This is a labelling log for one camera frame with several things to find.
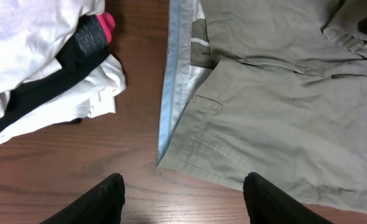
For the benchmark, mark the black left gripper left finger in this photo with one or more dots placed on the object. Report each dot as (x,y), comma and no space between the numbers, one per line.
(102,204)

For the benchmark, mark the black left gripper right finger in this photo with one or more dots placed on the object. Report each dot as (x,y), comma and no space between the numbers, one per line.
(267,204)

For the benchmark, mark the khaki grey shorts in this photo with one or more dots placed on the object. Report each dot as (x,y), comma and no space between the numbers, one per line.
(286,98)

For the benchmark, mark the white bottom garment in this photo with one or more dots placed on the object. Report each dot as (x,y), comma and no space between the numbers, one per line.
(92,97)

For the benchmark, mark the white garment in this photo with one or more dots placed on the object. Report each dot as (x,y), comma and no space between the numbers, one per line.
(32,32)
(92,97)

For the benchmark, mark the black garment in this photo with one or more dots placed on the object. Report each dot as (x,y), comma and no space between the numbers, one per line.
(82,53)

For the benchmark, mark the white top garment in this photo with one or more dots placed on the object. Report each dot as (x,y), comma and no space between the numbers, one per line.
(32,32)

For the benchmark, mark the red garment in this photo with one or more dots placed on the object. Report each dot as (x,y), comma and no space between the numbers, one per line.
(107,24)

